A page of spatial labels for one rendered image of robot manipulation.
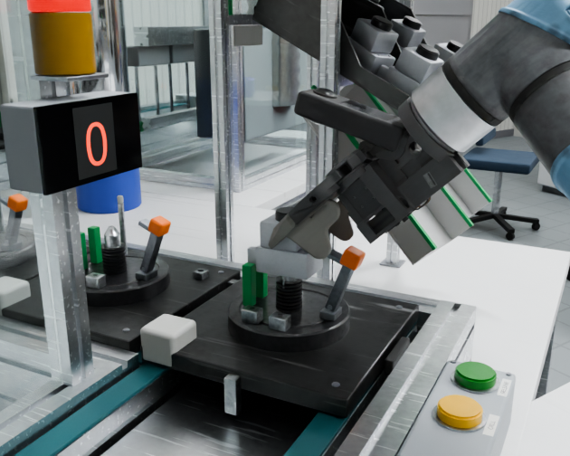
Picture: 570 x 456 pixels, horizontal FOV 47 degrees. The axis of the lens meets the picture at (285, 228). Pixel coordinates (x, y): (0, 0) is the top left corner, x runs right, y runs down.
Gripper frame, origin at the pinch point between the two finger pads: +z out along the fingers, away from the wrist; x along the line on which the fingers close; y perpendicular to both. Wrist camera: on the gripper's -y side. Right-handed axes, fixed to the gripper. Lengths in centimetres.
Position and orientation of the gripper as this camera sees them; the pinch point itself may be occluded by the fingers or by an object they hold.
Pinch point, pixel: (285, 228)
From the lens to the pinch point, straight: 72.6
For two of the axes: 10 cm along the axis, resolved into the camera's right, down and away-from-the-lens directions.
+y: 6.2, 7.8, -0.9
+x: 4.5, -2.6, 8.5
